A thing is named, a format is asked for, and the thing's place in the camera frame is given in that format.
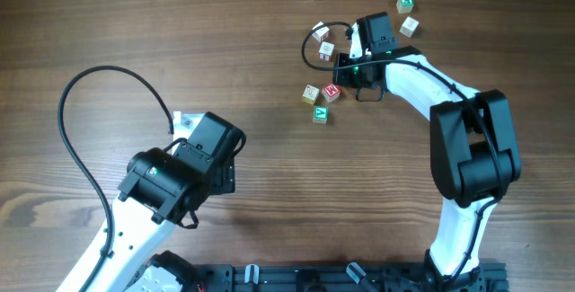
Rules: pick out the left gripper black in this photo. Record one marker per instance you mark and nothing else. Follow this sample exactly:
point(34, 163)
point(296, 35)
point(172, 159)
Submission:
point(226, 176)

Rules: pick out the carrot picture wooden block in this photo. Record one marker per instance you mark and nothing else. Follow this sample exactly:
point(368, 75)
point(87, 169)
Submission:
point(321, 32)

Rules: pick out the red I wooden block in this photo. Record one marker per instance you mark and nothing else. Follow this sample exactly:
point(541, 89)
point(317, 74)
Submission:
point(325, 51)

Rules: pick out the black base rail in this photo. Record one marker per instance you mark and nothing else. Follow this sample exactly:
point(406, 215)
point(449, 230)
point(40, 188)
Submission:
point(409, 277)

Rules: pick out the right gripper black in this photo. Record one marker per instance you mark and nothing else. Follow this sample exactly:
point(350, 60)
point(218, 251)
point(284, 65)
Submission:
point(339, 78)

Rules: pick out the plain wooden block right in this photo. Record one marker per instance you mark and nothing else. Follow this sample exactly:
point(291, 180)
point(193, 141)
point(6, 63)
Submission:
point(409, 26)

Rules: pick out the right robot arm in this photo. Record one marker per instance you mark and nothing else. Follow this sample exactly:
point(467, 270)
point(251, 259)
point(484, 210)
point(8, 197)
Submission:
point(473, 148)

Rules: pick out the green E wooden block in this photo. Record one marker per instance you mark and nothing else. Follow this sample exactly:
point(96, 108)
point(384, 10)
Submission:
point(404, 6)

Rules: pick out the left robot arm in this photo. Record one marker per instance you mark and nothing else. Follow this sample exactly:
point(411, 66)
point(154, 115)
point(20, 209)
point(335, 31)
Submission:
point(161, 188)

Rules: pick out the red M wooden block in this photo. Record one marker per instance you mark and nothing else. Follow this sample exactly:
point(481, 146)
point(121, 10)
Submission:
point(331, 92)

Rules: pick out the green V wooden block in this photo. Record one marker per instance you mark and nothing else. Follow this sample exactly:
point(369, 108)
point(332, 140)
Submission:
point(321, 114)

